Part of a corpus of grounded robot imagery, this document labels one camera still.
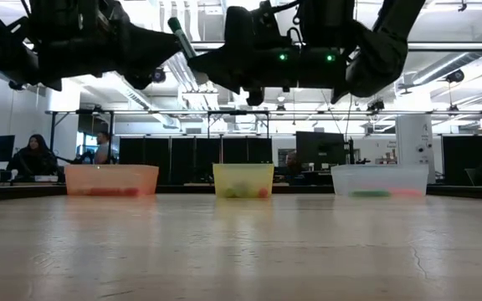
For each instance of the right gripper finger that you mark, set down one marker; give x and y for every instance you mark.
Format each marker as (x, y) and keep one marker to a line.
(228, 79)
(224, 60)

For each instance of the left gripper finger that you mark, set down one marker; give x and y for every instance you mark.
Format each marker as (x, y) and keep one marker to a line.
(149, 42)
(142, 62)

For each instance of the orange chunky highlighter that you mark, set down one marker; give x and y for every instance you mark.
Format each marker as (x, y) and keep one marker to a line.
(263, 192)

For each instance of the green slim highlighter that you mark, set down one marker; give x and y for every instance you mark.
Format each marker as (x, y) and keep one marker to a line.
(368, 193)

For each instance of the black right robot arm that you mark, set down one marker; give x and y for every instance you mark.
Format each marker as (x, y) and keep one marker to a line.
(375, 54)

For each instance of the background black robot arm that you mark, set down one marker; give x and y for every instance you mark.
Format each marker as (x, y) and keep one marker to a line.
(82, 158)

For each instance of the white ceiling pipes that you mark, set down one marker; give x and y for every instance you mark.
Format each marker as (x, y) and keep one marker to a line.
(199, 94)

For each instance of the yellow translucent plastic bin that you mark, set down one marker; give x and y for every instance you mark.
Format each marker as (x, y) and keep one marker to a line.
(243, 175)

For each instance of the orange translucent plastic bin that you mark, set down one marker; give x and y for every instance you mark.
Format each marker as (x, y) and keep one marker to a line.
(111, 177)

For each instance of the clear plastic bin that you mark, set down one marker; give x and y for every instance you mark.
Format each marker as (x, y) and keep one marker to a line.
(379, 180)

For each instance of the white pillar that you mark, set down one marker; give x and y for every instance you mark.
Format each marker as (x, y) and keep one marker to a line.
(414, 146)

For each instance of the black partition panel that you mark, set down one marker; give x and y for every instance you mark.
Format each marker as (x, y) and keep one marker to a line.
(466, 161)

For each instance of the black ceiling camera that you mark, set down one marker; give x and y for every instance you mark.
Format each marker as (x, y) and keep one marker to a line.
(455, 76)
(159, 76)
(375, 105)
(15, 85)

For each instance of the black background rig frame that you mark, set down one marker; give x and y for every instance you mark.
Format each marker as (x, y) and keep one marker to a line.
(224, 112)

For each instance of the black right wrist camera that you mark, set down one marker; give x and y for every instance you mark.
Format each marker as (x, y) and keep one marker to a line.
(257, 25)

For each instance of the black partition wall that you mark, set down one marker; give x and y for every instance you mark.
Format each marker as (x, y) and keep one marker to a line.
(195, 159)

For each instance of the silver ceiling air duct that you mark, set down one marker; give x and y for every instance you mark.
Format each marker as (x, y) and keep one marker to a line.
(446, 67)

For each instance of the black overhead frame bar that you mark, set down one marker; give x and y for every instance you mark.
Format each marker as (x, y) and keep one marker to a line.
(454, 51)

